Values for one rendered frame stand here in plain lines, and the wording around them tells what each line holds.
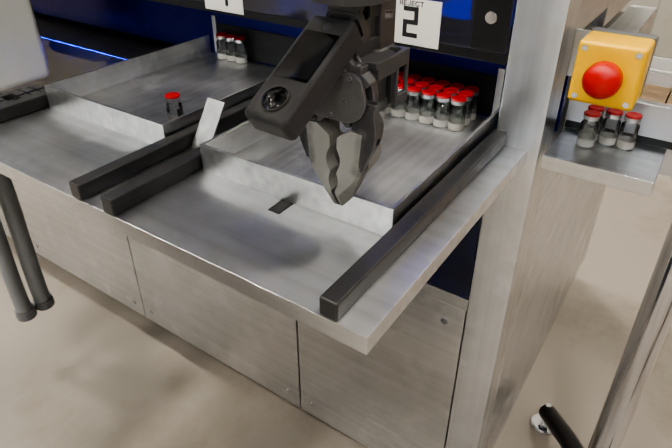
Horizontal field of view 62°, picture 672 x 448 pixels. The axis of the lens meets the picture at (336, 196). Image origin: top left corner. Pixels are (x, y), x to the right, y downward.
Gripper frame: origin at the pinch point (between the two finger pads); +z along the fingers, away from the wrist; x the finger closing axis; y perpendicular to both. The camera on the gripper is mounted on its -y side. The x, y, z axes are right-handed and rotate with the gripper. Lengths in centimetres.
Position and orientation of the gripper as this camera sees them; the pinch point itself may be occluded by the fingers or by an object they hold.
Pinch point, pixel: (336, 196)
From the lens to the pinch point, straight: 56.0
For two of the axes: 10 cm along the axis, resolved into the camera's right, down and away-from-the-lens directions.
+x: -8.3, -2.9, 4.8
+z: 0.0, 8.6, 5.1
